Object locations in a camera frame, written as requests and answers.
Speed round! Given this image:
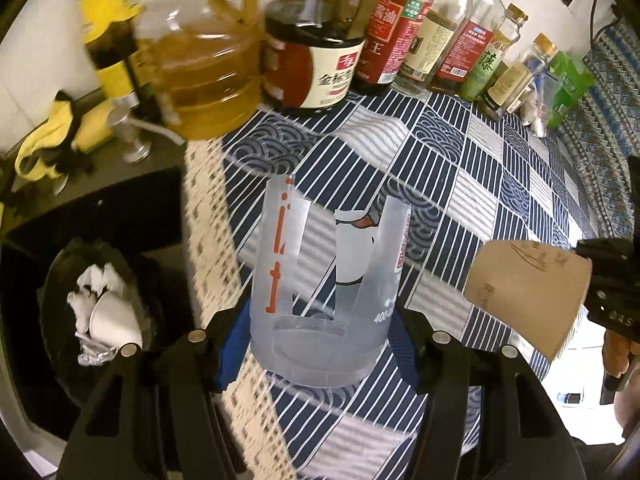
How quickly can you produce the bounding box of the frosted plastic cup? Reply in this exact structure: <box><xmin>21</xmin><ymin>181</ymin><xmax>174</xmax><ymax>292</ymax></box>
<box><xmin>250</xmin><ymin>175</ymin><xmax>412</xmax><ymax>388</ymax></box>

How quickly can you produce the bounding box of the dark soy sauce jug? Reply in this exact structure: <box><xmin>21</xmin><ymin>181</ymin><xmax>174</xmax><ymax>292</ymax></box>
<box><xmin>261</xmin><ymin>0</ymin><xmax>392</xmax><ymax>111</ymax></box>

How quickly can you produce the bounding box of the green packet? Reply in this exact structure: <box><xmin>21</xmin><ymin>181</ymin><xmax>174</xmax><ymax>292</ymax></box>
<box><xmin>546</xmin><ymin>51</ymin><xmax>597</xmax><ymax>129</ymax></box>

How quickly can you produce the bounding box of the yellow label dark bottle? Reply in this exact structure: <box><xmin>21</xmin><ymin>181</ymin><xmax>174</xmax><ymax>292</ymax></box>
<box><xmin>79</xmin><ymin>0</ymin><xmax>151</xmax><ymax>111</ymax></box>

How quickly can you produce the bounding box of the clear plastic bag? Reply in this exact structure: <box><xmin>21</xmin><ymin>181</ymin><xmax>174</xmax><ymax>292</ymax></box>
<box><xmin>520</xmin><ymin>72</ymin><xmax>552</xmax><ymax>137</ymax></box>

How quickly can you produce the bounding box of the trash bin with black bag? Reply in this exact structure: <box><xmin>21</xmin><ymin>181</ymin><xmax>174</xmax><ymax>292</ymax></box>
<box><xmin>37</xmin><ymin>237</ymin><xmax>197</xmax><ymax>411</ymax></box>

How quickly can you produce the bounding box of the red label sauce bottle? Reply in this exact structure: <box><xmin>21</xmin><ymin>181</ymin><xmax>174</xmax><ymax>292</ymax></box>
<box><xmin>354</xmin><ymin>0</ymin><xmax>437</xmax><ymax>97</ymax></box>

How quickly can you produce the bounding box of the large white tissue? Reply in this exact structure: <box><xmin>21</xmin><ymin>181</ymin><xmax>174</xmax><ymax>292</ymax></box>
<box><xmin>66</xmin><ymin>261</ymin><xmax>127</xmax><ymax>334</ymax></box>

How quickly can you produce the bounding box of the steel faucet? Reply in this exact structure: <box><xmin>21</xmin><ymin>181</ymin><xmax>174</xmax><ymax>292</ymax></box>
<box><xmin>72</xmin><ymin>91</ymin><xmax>187</xmax><ymax>164</ymax></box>

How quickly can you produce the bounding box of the yellow cloth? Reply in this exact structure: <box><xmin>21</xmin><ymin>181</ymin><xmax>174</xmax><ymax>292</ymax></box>
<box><xmin>14</xmin><ymin>89</ymin><xmax>77</xmax><ymax>182</ymax></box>

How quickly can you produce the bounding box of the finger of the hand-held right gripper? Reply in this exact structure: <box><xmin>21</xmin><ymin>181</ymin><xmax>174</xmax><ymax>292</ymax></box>
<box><xmin>573</xmin><ymin>238</ymin><xmax>637</xmax><ymax>262</ymax></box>

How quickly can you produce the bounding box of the person's right hand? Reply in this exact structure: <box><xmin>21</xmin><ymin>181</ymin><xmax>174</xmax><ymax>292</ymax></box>
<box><xmin>601</xmin><ymin>327</ymin><xmax>629</xmax><ymax>377</ymax></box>

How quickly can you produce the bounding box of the navy patterned tablecloth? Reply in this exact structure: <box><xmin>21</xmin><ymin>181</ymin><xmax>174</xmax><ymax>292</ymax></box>
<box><xmin>181</xmin><ymin>91</ymin><xmax>602</xmax><ymax>480</ymax></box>

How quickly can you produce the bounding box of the white paper cup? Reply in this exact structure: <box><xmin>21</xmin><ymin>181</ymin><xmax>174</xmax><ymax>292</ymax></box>
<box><xmin>87</xmin><ymin>291</ymin><xmax>144</xmax><ymax>352</ymax></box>

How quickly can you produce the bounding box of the cooking oil bottle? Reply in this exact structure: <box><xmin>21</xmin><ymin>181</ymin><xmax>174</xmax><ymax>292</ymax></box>
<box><xmin>134</xmin><ymin>0</ymin><xmax>267</xmax><ymax>139</ymax></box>

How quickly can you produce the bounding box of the green label bottle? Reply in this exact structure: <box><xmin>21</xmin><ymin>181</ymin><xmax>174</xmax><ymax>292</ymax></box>
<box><xmin>459</xmin><ymin>4</ymin><xmax>529</xmax><ymax>102</ymax></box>

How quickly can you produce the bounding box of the brown paper cup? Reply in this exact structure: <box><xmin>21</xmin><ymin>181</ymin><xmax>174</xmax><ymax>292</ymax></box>
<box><xmin>465</xmin><ymin>240</ymin><xmax>593</xmax><ymax>361</ymax></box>

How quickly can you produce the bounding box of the red label vinegar bottle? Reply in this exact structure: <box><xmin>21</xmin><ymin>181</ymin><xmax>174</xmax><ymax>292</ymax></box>
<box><xmin>429</xmin><ymin>0</ymin><xmax>514</xmax><ymax>94</ymax></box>

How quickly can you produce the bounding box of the clear glass bottle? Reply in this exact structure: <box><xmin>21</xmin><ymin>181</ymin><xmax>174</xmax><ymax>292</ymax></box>
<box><xmin>394</xmin><ymin>0</ymin><xmax>477</xmax><ymax>96</ymax></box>

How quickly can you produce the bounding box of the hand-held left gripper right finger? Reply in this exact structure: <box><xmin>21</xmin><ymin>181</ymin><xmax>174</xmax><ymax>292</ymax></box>
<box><xmin>391</xmin><ymin>309</ymin><xmax>587</xmax><ymax>480</ymax></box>

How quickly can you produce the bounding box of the blue patterned cloth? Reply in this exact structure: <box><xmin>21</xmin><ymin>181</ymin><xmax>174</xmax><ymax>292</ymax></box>
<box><xmin>554</xmin><ymin>14</ymin><xmax>640</xmax><ymax>242</ymax></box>

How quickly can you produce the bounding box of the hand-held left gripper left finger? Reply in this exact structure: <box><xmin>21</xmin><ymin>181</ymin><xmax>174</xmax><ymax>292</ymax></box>
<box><xmin>57</xmin><ymin>304</ymin><xmax>252</xmax><ymax>480</ymax></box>

